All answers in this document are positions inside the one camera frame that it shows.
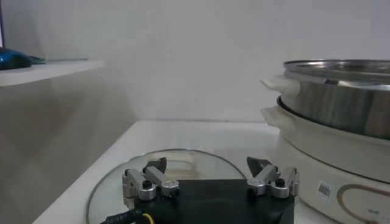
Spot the perforated steel steamer basket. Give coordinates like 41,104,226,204
260,59,390,141

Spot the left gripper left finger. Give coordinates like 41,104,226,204
121,156,180,201

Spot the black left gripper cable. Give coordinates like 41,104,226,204
100,209,155,224

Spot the white side table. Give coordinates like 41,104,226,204
0,59,106,88

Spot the blue computer mouse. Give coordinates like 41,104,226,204
0,47,33,71

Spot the round glass pot lid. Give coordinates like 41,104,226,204
86,148,246,224

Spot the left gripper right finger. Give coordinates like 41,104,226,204
246,156,301,198

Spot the white electric cooker pot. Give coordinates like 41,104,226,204
261,105,390,224

